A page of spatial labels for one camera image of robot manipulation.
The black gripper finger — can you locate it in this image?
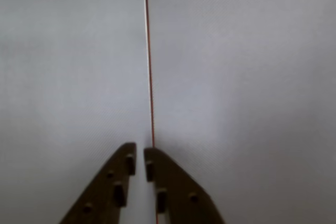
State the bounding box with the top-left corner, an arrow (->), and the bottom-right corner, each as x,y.
59,142 -> 137,224
143,147 -> 226,224

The grey foam mat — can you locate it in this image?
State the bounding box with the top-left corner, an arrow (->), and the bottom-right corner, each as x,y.
0,0 -> 158,224
145,0 -> 336,224

